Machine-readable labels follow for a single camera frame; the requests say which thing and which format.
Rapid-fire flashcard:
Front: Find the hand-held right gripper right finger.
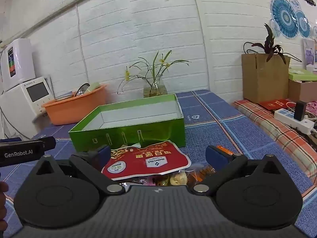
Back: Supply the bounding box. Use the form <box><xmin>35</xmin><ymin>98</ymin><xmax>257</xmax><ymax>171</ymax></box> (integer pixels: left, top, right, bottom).
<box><xmin>192</xmin><ymin>145</ymin><xmax>282</xmax><ymax>195</ymax></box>

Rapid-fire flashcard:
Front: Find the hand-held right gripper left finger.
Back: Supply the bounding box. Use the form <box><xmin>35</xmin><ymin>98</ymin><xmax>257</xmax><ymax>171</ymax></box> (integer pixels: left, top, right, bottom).
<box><xmin>35</xmin><ymin>144</ymin><xmax>125</xmax><ymax>196</ymax></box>

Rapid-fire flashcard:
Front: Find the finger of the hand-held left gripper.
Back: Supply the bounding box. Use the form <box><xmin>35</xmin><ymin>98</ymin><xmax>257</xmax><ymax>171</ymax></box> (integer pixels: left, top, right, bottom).
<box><xmin>0</xmin><ymin>137</ymin><xmax>22</xmax><ymax>144</ymax></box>

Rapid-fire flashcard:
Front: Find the sausage stick packet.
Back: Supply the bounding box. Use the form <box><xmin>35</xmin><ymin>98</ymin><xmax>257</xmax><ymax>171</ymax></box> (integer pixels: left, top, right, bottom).
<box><xmin>186</xmin><ymin>165</ymin><xmax>220</xmax><ymax>187</ymax></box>

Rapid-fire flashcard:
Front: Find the yellow candy packet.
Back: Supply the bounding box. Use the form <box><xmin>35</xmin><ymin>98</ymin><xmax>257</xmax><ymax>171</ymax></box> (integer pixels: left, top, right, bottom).
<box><xmin>168</xmin><ymin>172</ymin><xmax>188</xmax><ymax>186</ymax></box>

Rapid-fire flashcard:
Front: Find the red snack packet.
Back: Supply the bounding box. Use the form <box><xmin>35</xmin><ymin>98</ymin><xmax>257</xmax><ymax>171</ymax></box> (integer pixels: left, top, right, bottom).
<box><xmin>101</xmin><ymin>140</ymin><xmax>192</xmax><ymax>181</ymax></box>

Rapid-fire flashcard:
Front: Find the green cardboard box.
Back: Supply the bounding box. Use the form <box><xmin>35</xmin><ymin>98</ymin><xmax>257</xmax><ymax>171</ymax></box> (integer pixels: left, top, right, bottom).
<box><xmin>69</xmin><ymin>93</ymin><xmax>186</xmax><ymax>152</ymax></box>

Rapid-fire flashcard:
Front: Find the person's left hand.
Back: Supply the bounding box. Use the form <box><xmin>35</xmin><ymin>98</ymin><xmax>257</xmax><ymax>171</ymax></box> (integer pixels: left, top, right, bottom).
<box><xmin>0</xmin><ymin>181</ymin><xmax>9</xmax><ymax>220</ymax></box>

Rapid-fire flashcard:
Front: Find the blue checked tablecloth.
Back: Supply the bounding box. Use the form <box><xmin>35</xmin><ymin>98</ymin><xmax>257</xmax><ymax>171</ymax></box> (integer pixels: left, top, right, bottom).
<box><xmin>0</xmin><ymin>89</ymin><xmax>317</xmax><ymax>238</ymax></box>

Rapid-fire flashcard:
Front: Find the white appliance with screen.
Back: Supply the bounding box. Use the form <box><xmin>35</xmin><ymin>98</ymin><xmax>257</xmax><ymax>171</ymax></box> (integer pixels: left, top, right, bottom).
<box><xmin>0</xmin><ymin>76</ymin><xmax>54</xmax><ymax>140</ymax></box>

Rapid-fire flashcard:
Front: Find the orange plastic basin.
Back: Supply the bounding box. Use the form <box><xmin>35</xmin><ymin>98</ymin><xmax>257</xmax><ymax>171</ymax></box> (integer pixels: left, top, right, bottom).
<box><xmin>41</xmin><ymin>83</ymin><xmax>108</xmax><ymax>126</ymax></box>

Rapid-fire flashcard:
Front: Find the pale green bowl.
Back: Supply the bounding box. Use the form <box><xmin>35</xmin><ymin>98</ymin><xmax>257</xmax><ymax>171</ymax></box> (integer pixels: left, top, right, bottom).
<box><xmin>84</xmin><ymin>83</ymin><xmax>101</xmax><ymax>95</ymax></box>

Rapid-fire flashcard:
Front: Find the metal pan lid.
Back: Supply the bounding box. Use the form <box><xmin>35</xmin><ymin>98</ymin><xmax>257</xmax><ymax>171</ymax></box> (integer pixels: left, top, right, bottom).
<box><xmin>74</xmin><ymin>83</ymin><xmax>90</xmax><ymax>98</ymax></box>

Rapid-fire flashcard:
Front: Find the orange plaid cloth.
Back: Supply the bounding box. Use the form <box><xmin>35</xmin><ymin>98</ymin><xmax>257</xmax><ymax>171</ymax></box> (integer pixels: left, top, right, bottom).
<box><xmin>232</xmin><ymin>99</ymin><xmax>317</xmax><ymax>179</ymax></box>

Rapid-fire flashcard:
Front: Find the white water purifier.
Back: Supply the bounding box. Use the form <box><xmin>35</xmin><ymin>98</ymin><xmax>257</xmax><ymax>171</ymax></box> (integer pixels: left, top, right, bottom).
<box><xmin>0</xmin><ymin>38</ymin><xmax>36</xmax><ymax>93</ymax></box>

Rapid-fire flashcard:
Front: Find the red booklet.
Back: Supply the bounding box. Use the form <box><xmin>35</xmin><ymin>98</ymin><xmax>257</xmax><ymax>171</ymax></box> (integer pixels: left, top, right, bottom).
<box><xmin>259</xmin><ymin>98</ymin><xmax>298</xmax><ymax>111</ymax></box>

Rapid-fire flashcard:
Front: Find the white power strip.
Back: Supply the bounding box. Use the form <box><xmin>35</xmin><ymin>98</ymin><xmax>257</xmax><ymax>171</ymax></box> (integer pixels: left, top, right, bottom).
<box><xmin>274</xmin><ymin>107</ymin><xmax>315</xmax><ymax>135</ymax></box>

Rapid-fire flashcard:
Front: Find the glass vase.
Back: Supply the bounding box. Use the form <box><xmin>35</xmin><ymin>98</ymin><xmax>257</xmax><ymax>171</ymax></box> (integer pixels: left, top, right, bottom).
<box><xmin>143</xmin><ymin>79</ymin><xmax>168</xmax><ymax>99</ymax></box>

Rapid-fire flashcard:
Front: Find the tall brown cardboard box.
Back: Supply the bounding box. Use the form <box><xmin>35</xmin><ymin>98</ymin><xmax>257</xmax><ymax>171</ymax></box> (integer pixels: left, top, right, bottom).
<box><xmin>241</xmin><ymin>53</ymin><xmax>291</xmax><ymax>104</ymax></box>

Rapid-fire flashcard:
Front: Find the black power adapter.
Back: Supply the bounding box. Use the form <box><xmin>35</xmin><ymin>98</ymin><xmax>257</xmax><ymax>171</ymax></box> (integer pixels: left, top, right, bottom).
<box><xmin>294</xmin><ymin>100</ymin><xmax>308</xmax><ymax>122</ymax></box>

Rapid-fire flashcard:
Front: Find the yellow flowered plant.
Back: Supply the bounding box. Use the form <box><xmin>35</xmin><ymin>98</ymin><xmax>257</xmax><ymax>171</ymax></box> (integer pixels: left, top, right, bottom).
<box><xmin>117</xmin><ymin>50</ymin><xmax>191</xmax><ymax>95</ymax></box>

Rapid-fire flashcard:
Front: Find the pink cloth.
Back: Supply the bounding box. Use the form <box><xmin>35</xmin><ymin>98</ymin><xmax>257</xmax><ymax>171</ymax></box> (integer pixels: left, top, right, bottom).
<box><xmin>306</xmin><ymin>101</ymin><xmax>317</xmax><ymax>120</ymax></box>

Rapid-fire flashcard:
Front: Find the small brown cardboard box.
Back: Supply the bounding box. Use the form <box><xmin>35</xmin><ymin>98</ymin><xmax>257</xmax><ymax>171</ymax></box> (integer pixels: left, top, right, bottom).
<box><xmin>288</xmin><ymin>79</ymin><xmax>317</xmax><ymax>103</ymax></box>

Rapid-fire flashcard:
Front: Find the green lidded box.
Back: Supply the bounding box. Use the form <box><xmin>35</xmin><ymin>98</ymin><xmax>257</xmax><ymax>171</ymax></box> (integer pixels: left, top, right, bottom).
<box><xmin>288</xmin><ymin>68</ymin><xmax>317</xmax><ymax>82</ymax></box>

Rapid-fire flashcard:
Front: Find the purple leafed plant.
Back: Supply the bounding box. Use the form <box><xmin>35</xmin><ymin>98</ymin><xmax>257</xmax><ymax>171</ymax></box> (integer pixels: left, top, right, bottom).
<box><xmin>243</xmin><ymin>23</ymin><xmax>303</xmax><ymax>63</ymax></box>

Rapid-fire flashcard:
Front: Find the large blue paper fan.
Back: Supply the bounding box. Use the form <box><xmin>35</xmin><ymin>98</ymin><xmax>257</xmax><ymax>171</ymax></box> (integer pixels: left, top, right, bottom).
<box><xmin>270</xmin><ymin>0</ymin><xmax>300</xmax><ymax>39</ymax></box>

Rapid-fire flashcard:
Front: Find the medium blue paper fan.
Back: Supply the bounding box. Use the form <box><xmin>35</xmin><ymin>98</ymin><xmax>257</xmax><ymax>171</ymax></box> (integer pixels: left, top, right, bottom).
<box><xmin>296</xmin><ymin>10</ymin><xmax>311</xmax><ymax>38</ymax></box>

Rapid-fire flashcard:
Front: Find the pale purple wall poster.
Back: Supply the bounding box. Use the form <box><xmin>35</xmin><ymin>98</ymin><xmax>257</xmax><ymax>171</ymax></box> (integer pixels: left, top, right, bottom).
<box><xmin>303</xmin><ymin>37</ymin><xmax>317</xmax><ymax>65</ymax></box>

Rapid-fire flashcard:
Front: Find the grey wall pipe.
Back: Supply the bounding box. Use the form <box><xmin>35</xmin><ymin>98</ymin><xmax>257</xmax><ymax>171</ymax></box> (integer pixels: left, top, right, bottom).
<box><xmin>0</xmin><ymin>0</ymin><xmax>194</xmax><ymax>45</ymax></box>

